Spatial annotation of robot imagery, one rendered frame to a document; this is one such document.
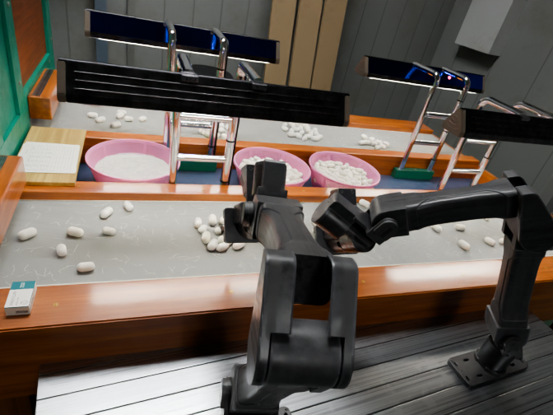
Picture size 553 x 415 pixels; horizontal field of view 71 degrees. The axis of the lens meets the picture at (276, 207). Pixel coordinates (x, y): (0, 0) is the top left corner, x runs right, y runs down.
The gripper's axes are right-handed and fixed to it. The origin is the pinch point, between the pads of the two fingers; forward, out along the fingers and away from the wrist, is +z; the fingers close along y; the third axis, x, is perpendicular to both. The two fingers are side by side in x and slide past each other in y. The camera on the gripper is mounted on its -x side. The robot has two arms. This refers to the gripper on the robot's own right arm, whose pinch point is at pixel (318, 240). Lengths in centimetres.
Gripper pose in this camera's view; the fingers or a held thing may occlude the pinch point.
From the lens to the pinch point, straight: 94.1
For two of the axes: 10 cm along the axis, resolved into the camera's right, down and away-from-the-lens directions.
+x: 0.3, 9.9, -1.1
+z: -3.5, 1.1, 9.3
